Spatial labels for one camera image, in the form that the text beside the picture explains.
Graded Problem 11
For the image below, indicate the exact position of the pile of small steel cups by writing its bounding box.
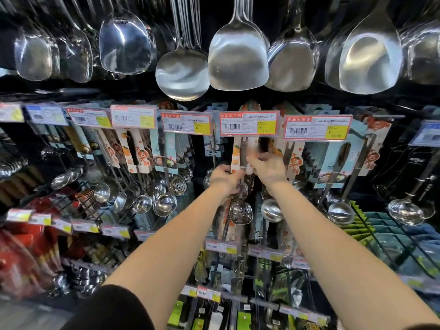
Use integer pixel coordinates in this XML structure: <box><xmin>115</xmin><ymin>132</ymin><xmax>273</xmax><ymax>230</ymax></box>
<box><xmin>47</xmin><ymin>263</ymin><xmax>108</xmax><ymax>300</ymax></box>

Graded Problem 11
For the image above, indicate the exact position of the small steel ladle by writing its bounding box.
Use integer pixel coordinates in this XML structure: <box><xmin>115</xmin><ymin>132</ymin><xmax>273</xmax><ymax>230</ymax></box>
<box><xmin>261</xmin><ymin>198</ymin><xmax>284</xmax><ymax>223</ymax></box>

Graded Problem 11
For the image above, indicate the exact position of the stack of teal cloths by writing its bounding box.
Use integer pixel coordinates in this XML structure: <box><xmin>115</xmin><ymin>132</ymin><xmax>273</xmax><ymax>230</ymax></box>
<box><xmin>364</xmin><ymin>211</ymin><xmax>440</xmax><ymax>282</ymax></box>

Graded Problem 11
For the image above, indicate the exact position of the person's right forearm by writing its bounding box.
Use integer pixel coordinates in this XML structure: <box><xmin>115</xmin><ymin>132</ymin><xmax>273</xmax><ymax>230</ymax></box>
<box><xmin>266</xmin><ymin>180</ymin><xmax>440</xmax><ymax>330</ymax></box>

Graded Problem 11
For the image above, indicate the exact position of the round steel serving spoon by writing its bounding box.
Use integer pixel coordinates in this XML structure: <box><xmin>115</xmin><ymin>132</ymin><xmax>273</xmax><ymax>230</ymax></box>
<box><xmin>155</xmin><ymin>0</ymin><xmax>210</xmax><ymax>102</ymax></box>

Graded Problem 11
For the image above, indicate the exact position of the row of hanging steel turners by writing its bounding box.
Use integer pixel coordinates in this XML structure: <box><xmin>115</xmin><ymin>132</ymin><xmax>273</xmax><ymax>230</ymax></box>
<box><xmin>0</xmin><ymin>0</ymin><xmax>440</xmax><ymax>96</ymax></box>

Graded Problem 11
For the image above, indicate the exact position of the carded steel slotted spoon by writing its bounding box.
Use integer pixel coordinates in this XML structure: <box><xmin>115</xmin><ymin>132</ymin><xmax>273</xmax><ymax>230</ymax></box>
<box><xmin>228</xmin><ymin>137</ymin><xmax>259</xmax><ymax>226</ymax></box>

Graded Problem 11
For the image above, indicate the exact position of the row of carded steel ladles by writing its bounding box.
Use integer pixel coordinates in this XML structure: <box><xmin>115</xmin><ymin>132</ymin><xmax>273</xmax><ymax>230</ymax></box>
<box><xmin>27</xmin><ymin>101</ymin><xmax>229</xmax><ymax>217</ymax></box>

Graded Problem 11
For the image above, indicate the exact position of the black-handled steel ladle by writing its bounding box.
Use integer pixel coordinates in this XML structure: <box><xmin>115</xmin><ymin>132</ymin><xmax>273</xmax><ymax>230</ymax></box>
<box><xmin>388</xmin><ymin>156</ymin><xmax>440</xmax><ymax>226</ymax></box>

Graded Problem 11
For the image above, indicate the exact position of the person's left forearm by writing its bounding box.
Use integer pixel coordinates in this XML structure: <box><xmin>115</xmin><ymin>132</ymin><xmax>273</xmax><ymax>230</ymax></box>
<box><xmin>103</xmin><ymin>189</ymin><xmax>241</xmax><ymax>330</ymax></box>

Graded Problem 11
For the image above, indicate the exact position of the long-handled steel ladle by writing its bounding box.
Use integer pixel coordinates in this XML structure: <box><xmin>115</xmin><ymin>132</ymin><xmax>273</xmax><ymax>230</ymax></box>
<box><xmin>327</xmin><ymin>133</ymin><xmax>377</xmax><ymax>226</ymax></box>

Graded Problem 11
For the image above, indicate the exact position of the black left sleeve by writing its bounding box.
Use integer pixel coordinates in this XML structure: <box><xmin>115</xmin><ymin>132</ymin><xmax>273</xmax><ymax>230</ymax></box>
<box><xmin>60</xmin><ymin>284</ymin><xmax>156</xmax><ymax>330</ymax></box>

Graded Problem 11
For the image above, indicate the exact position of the row of small price tags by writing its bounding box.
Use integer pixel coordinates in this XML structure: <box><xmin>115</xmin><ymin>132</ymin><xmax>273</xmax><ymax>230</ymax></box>
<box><xmin>180</xmin><ymin>238</ymin><xmax>331</xmax><ymax>326</ymax></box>
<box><xmin>6</xmin><ymin>207</ymin><xmax>157</xmax><ymax>242</ymax></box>

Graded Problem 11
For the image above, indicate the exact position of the row of large price tags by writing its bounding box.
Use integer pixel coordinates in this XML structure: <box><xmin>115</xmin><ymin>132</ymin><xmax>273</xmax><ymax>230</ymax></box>
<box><xmin>0</xmin><ymin>103</ymin><xmax>440</xmax><ymax>148</ymax></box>

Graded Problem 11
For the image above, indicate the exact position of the row of packaged kitchen tools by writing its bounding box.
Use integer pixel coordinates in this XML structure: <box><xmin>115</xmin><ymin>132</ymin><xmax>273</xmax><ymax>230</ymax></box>
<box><xmin>167</xmin><ymin>234</ymin><xmax>332</xmax><ymax>330</ymax></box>

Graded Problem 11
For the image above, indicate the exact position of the green striped cloth stack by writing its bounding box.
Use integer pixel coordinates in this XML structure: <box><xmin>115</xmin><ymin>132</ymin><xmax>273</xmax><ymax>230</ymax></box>
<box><xmin>340</xmin><ymin>201</ymin><xmax>376</xmax><ymax>247</ymax></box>

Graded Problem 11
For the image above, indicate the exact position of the person's left hand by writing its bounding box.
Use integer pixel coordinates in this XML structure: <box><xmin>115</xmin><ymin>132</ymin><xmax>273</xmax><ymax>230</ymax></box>
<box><xmin>209</xmin><ymin>164</ymin><xmax>247</xmax><ymax>204</ymax></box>

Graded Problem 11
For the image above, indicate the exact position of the pile of red packets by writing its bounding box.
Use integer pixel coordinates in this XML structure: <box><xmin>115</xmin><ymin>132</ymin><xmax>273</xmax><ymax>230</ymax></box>
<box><xmin>0</xmin><ymin>194</ymin><xmax>81</xmax><ymax>292</ymax></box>

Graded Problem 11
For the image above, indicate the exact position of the person's right hand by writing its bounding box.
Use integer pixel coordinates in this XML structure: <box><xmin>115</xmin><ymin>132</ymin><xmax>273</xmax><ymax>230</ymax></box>
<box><xmin>246</xmin><ymin>150</ymin><xmax>293</xmax><ymax>193</ymax></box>

